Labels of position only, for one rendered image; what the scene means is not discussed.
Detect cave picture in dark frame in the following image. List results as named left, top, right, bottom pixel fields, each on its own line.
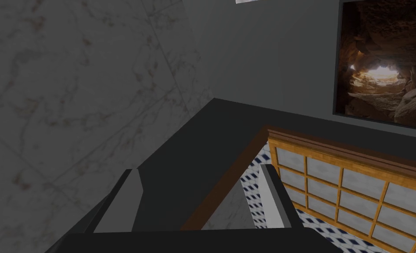
left=332, top=0, right=416, bottom=133

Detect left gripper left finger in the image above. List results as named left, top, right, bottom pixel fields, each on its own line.
left=84, top=168, right=144, bottom=234

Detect wooden cupboard with paned doors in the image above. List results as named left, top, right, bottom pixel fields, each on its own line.
left=267, top=128, right=416, bottom=253

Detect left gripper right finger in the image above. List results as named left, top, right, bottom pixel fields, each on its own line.
left=258, top=163, right=304, bottom=229

